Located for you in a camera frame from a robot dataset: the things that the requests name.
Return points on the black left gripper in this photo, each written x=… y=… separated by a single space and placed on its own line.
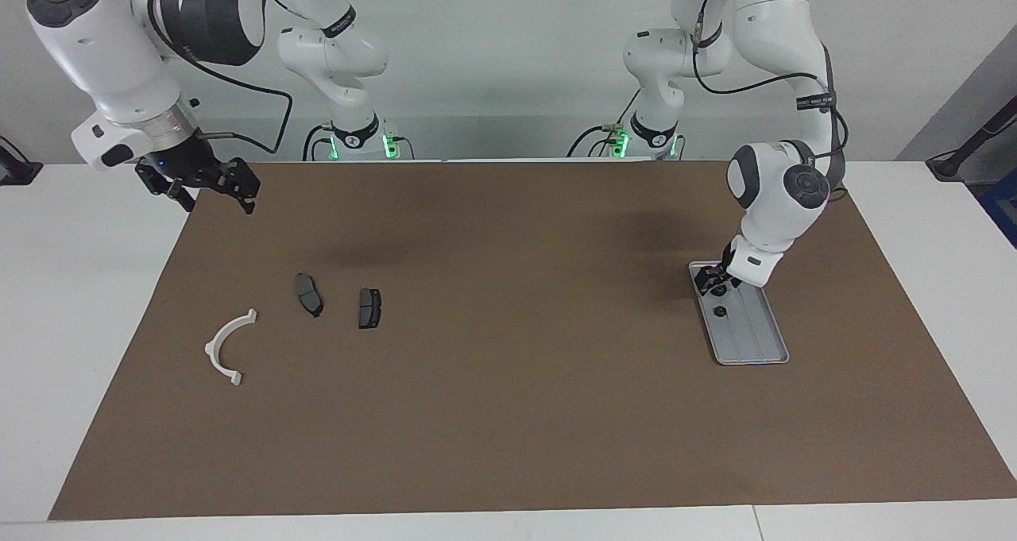
x=727 y=267

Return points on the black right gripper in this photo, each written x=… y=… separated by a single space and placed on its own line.
x=187 y=168

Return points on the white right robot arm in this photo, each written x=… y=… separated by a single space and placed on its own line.
x=103 y=56

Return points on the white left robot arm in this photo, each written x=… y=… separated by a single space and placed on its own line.
x=775 y=199

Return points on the silver metal tray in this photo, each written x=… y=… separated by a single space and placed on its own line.
x=751 y=334

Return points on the dark grey angled brake pad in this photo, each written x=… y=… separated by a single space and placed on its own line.
x=307 y=291

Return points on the dark grey straight brake pad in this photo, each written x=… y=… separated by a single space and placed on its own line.
x=369 y=308

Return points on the black table clamp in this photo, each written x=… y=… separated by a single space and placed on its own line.
x=16 y=171

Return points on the brown table mat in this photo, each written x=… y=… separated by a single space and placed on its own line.
x=508 y=414

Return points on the black metal stand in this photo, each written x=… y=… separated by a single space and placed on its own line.
x=949 y=164

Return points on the blue box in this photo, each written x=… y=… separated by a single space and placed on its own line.
x=1003 y=207

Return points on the white curved plastic bracket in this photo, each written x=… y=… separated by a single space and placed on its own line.
x=214 y=352

